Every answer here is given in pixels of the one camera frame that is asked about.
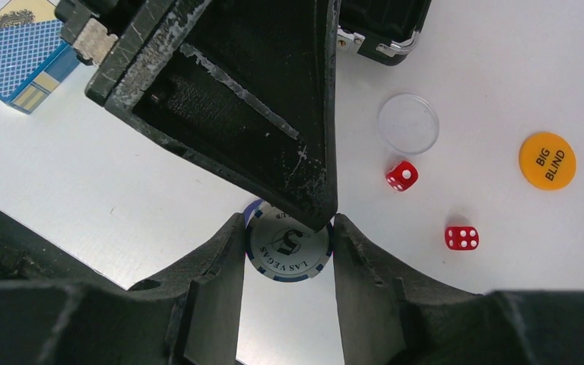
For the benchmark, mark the clear round dealer button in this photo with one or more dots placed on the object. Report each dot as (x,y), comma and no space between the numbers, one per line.
(408,124)

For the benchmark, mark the white grey poker chip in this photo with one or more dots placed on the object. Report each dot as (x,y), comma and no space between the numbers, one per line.
(285,250)

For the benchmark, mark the black aluminium poker case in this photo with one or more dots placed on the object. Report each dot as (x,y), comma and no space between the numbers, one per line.
(385,31)

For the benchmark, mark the orange big blind button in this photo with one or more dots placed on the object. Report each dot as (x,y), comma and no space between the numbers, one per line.
(547,161)

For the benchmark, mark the red die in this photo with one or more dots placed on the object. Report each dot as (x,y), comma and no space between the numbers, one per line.
(461,238)
(402,176)

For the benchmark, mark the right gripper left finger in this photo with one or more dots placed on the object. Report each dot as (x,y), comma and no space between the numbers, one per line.
(54,309)

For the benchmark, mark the blue white card box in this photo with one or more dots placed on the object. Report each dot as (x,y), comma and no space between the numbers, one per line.
(34,59)

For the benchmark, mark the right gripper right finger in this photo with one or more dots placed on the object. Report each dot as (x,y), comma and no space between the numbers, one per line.
(390,313)

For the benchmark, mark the blue small blind button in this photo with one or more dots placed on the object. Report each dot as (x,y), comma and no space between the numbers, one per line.
(250,209)

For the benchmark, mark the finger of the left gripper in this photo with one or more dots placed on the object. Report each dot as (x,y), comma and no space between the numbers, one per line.
(242,89)

